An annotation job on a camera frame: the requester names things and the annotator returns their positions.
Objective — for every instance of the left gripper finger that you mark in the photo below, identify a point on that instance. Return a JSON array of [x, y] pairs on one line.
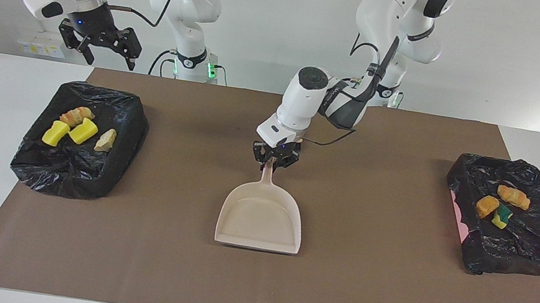
[[260, 156], [288, 159]]

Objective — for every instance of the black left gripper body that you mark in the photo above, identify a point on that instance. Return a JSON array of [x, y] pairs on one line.
[[275, 149]]

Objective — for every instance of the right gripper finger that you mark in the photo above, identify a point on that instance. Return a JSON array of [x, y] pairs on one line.
[[130, 47], [76, 42]]

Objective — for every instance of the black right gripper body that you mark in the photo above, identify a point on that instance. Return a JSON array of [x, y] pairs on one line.
[[97, 24]]

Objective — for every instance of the beige plastic dustpan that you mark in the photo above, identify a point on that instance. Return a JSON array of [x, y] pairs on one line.
[[260, 219]]

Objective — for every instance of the rounded striped croissant piece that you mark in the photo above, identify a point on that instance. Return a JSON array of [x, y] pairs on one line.
[[76, 116]]

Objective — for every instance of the notched yellow sponge piece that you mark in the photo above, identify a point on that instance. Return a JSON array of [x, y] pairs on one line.
[[83, 131]]

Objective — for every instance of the blocky yellow sponge piece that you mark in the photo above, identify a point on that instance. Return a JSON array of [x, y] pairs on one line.
[[55, 133]]

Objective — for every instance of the pale torn bread piece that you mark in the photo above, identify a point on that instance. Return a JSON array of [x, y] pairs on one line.
[[105, 140]]

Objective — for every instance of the brown oval bread roll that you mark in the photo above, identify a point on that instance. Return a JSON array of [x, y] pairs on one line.
[[487, 206]]

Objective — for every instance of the yellow sponge wedge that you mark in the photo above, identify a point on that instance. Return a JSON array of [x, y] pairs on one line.
[[501, 217]]

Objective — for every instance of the pointed striped croissant piece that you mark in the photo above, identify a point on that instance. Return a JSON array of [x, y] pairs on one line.
[[513, 197]]

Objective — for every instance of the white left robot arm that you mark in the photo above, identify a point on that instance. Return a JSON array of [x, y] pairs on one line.
[[303, 103]]

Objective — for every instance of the black bag lined bin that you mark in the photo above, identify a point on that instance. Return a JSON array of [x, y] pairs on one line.
[[71, 171]]

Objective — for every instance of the pink bin with black bag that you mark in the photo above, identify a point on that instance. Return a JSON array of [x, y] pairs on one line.
[[516, 244]]

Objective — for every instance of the brown table mat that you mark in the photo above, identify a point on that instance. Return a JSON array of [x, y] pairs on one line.
[[251, 286]]

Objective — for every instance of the white wall outlet box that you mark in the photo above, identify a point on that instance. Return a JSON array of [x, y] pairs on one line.
[[39, 44]]

